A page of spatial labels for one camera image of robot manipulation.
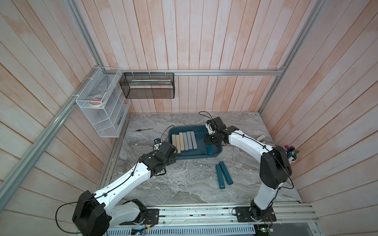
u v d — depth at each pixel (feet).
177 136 3.32
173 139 3.31
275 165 1.56
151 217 2.40
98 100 2.40
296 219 2.41
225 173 2.82
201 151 3.68
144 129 3.64
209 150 2.89
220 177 2.79
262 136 3.31
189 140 3.29
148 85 3.45
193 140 3.29
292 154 2.68
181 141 3.24
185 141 3.24
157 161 1.93
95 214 1.24
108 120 2.55
